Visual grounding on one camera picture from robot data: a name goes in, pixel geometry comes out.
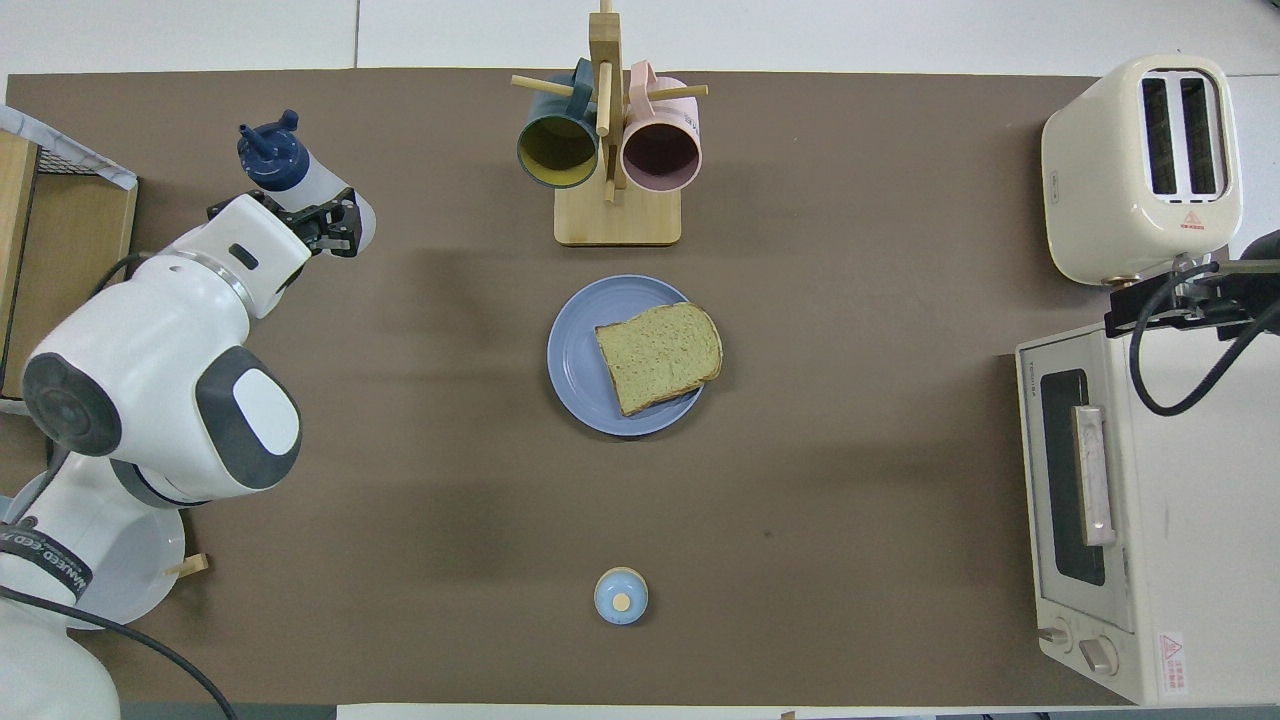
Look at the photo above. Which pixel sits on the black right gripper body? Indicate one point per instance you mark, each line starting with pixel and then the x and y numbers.
pixel 1240 295

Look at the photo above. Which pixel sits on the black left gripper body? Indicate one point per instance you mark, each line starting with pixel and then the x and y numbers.
pixel 283 212

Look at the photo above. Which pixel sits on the translucent seasoning bottle blue cap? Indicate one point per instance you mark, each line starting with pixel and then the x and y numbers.
pixel 270 160

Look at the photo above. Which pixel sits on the toasted bread slice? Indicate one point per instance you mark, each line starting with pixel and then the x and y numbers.
pixel 660 355

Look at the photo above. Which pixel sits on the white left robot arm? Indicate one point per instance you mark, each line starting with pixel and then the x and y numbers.
pixel 130 380

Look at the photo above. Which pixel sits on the blue round plate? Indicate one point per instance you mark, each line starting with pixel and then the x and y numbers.
pixel 580 350

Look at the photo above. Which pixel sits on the wooden plate rack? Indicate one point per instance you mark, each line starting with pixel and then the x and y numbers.
pixel 190 565

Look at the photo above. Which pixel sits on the grey plate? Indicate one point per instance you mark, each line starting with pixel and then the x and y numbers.
pixel 140 560

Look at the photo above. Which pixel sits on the cream two-slot toaster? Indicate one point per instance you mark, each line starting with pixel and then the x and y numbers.
pixel 1100 200

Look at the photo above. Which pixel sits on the wooden shelf box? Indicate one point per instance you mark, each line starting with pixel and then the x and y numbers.
pixel 60 240

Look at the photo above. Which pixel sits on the white toaster oven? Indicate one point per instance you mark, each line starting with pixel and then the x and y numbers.
pixel 1200 500

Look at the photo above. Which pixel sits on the white checkered cloth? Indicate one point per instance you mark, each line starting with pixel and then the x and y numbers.
pixel 20 125

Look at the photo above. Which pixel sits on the brown table mat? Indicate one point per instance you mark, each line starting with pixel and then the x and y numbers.
pixel 900 250

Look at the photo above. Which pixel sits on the dark teal mug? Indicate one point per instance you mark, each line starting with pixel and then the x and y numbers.
pixel 557 150

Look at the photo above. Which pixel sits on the wooden mug tree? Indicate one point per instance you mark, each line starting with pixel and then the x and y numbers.
pixel 615 215

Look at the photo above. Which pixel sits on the pink ribbed mug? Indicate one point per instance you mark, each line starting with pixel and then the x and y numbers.
pixel 660 155

